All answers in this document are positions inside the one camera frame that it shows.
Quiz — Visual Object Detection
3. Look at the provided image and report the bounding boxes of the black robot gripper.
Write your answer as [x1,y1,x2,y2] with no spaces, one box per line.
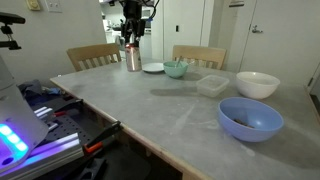
[121,6,146,48]

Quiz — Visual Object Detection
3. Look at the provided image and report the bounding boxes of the silver and red drink can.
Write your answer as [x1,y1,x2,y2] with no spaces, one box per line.
[124,42,143,73]

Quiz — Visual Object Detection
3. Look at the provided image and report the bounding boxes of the white round plate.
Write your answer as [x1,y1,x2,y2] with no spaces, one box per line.
[141,62,165,74]

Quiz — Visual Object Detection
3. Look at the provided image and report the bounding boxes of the wooden slat-back chair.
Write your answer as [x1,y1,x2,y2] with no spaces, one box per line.
[65,42,123,73]
[171,44,228,71]

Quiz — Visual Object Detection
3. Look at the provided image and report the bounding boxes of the metal spoon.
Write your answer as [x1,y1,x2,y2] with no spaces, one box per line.
[175,55,184,69]

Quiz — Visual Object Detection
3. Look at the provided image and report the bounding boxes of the teal bowl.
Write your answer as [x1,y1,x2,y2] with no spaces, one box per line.
[162,60,190,80]

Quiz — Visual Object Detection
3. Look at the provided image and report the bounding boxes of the black and orange bar clamp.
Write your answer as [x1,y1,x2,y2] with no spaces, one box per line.
[83,120,123,155]
[51,98,85,118]

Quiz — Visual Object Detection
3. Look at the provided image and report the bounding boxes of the clear plastic food container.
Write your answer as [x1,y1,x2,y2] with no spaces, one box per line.
[195,74,231,99]

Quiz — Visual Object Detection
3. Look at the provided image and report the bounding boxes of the blue crumpled cloth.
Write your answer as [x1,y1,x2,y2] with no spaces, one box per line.
[18,78,63,101]

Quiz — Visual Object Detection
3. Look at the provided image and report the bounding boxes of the white bowl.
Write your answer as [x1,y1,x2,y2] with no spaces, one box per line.
[235,71,281,100]

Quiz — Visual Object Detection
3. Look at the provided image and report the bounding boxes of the brown item in bowl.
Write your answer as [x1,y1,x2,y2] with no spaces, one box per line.
[233,118,256,129]

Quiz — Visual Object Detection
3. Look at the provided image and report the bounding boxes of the blue plastic bowl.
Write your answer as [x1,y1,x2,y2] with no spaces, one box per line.
[217,96,285,144]

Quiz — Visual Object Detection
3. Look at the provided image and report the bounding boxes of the white door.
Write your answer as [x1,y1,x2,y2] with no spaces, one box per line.
[239,0,320,86]

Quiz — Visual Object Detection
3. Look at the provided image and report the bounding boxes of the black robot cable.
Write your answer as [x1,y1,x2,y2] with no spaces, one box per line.
[145,0,162,22]

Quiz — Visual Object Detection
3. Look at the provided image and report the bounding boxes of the white wall light switch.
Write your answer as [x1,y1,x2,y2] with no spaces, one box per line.
[44,0,64,14]

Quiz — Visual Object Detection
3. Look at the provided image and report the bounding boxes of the beige wall thermostat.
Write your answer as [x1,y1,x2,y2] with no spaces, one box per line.
[25,0,42,12]

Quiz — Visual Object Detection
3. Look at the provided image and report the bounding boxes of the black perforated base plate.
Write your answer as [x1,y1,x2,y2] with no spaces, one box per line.
[39,114,96,148]

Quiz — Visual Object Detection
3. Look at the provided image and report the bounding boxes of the silver lever door handle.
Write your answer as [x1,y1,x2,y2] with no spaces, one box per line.
[251,24,264,34]

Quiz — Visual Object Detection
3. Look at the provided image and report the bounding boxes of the black camera on stand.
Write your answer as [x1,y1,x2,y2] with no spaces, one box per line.
[0,11,27,51]

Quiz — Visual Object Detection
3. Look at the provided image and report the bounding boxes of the aluminium extrusion rail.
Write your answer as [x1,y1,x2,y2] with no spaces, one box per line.
[0,132,84,180]

